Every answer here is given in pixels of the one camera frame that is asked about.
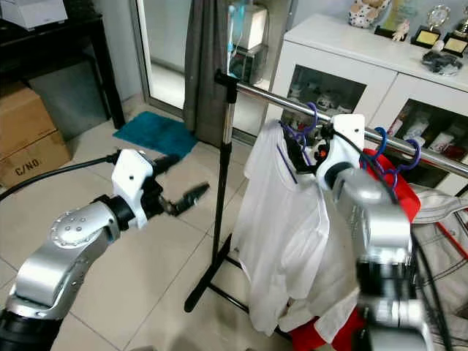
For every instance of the cow figurine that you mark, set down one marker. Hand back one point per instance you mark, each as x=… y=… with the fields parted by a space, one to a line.
x=365 y=14

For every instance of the gold plaque on black base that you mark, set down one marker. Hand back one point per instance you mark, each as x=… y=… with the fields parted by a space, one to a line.
x=425 y=36

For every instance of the gold cup trophy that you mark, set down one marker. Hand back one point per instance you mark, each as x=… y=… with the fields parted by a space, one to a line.
x=457 y=40

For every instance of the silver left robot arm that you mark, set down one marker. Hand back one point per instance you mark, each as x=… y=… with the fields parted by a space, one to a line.
x=77 y=241

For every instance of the black table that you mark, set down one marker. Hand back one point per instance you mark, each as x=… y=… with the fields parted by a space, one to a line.
x=58 y=40

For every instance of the cardboard box printed C/NO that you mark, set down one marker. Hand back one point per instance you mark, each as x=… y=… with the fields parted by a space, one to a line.
x=36 y=162

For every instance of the grey panel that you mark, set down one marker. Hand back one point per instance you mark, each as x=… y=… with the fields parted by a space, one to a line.
x=73 y=99

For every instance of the red hanger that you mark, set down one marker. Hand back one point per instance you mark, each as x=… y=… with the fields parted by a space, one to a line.
x=455 y=238

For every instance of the teal floor mat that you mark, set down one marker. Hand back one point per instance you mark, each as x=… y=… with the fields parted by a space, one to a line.
x=153 y=133

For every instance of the blue plastic hanger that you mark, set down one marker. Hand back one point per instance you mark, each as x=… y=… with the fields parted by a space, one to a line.
x=289 y=165
x=380 y=135
x=414 y=153

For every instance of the glass sliding door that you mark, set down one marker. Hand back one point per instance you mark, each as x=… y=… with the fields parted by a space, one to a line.
x=164 y=44

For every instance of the glass award plaque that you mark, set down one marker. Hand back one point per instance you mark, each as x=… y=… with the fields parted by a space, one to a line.
x=401 y=9

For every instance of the chrome and black clothes rack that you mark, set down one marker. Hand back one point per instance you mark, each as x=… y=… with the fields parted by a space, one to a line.
x=227 y=124

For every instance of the red garment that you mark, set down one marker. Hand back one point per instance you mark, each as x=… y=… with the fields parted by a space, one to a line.
x=322 y=336

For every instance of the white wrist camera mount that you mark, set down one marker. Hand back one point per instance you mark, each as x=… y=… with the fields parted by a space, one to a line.
x=347 y=131
x=135 y=183

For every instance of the small white figurine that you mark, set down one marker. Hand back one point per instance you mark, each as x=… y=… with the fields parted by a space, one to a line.
x=400 y=31

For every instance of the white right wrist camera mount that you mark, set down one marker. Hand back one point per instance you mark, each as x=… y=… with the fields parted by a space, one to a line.
x=347 y=131

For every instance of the white box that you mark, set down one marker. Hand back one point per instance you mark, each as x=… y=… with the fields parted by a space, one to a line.
x=36 y=11

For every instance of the round silver trophy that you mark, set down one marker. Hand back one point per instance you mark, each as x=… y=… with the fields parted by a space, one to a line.
x=439 y=16

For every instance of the dark grey bundle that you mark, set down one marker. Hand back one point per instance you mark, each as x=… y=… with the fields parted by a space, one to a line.
x=442 y=63

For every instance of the grey curtain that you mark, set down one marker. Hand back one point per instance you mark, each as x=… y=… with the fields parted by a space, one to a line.
x=203 y=66

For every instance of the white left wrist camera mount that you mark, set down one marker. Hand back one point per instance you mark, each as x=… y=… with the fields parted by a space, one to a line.
x=135 y=183

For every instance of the white T-shirt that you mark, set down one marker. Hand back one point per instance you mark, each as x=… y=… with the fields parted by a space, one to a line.
x=278 y=234

